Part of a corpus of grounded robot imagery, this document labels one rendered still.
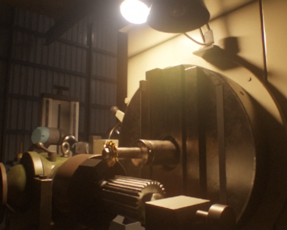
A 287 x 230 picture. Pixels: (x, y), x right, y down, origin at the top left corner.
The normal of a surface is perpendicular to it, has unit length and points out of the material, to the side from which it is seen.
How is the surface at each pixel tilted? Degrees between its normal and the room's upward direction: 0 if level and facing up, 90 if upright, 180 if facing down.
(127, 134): 90
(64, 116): 90
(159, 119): 90
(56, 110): 90
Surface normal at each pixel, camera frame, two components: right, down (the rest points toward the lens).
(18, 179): -0.04, -0.55
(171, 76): -0.76, -0.08
